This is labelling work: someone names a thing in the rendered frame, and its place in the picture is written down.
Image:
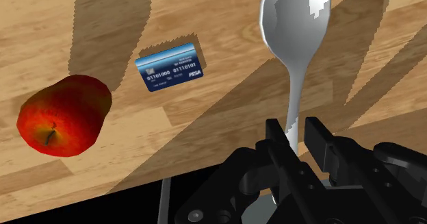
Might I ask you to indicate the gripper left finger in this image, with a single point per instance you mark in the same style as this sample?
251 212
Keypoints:
283 170

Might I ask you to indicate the blue plastic card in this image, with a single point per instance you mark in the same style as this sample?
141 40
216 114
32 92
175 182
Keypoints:
170 68

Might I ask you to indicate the red apple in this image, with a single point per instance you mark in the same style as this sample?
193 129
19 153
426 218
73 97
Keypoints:
63 116

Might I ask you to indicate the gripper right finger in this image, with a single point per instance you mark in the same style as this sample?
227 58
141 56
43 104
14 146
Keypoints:
353 163

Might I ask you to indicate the silver metal spoon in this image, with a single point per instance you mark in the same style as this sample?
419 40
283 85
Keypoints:
293 36

